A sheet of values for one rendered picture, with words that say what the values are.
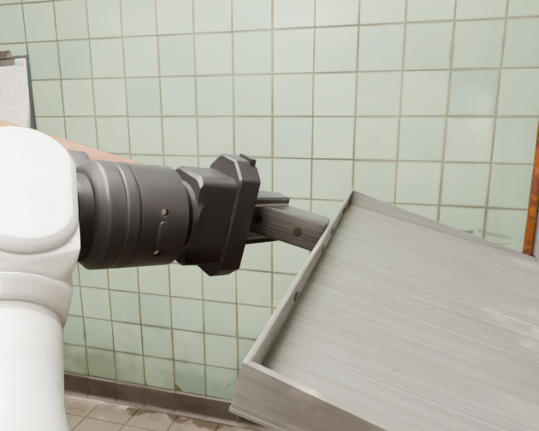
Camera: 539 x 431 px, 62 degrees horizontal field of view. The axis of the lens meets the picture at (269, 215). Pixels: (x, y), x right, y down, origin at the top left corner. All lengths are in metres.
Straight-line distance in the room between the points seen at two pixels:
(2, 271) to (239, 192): 0.21
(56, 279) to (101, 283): 1.91
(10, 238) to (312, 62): 1.50
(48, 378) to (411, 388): 0.20
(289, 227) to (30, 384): 0.28
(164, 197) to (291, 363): 0.17
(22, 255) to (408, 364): 0.24
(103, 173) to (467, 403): 0.29
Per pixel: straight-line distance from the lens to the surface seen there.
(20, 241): 0.28
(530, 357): 0.41
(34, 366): 0.27
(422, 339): 0.36
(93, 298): 2.25
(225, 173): 0.43
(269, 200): 0.45
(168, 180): 0.38
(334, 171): 1.68
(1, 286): 0.28
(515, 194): 1.73
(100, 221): 0.35
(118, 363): 2.33
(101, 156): 0.54
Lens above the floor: 1.32
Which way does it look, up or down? 12 degrees down
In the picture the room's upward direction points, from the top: straight up
